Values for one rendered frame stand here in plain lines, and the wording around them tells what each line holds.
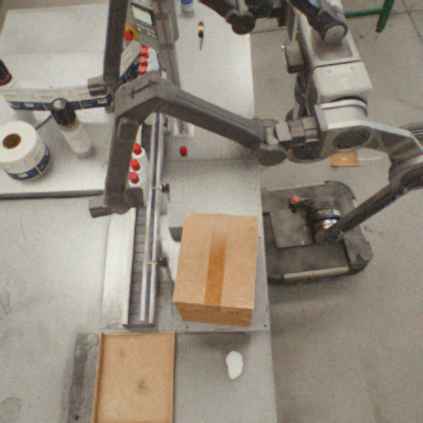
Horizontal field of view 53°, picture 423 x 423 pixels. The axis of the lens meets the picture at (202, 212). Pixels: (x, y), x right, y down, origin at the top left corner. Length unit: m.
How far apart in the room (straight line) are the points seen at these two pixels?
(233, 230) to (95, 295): 0.61
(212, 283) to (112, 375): 0.51
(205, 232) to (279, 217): 1.03
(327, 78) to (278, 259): 1.29
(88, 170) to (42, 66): 0.68
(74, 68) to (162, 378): 1.48
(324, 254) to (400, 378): 0.72
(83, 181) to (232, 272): 0.81
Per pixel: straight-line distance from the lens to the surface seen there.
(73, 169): 1.89
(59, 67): 2.29
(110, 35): 1.48
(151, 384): 1.56
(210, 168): 1.82
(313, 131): 1.11
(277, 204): 2.40
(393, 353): 2.52
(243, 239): 1.35
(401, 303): 2.60
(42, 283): 1.76
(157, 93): 0.91
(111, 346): 1.61
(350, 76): 1.19
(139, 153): 1.62
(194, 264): 1.32
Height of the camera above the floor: 2.36
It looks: 63 degrees down
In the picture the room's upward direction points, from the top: 10 degrees counter-clockwise
